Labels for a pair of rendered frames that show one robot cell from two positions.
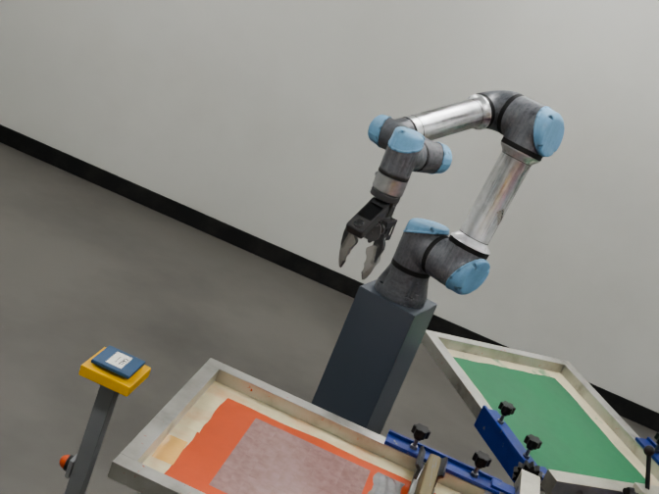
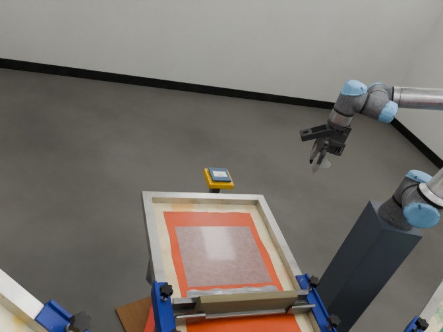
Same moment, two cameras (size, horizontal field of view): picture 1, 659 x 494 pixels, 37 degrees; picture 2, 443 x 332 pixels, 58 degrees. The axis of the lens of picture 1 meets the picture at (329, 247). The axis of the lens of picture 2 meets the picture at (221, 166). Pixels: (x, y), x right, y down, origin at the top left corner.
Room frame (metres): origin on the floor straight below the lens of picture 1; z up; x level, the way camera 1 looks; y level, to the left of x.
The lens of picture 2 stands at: (1.23, -1.02, 2.12)
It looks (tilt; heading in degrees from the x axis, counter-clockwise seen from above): 34 degrees down; 58
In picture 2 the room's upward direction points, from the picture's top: 18 degrees clockwise
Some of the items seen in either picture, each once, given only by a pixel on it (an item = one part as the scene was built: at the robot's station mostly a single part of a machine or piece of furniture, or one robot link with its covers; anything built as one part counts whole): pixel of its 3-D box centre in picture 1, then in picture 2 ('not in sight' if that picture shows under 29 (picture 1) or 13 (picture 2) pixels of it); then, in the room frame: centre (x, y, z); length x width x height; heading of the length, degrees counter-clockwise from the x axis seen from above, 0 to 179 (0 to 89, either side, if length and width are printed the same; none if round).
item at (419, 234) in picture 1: (423, 243); (416, 188); (2.62, -0.24, 1.37); 0.13 x 0.12 x 0.14; 50
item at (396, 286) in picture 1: (405, 279); (401, 209); (2.63, -0.23, 1.25); 0.15 x 0.15 x 0.10
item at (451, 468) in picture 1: (439, 469); (315, 312); (2.17, -0.45, 0.98); 0.30 x 0.05 x 0.07; 84
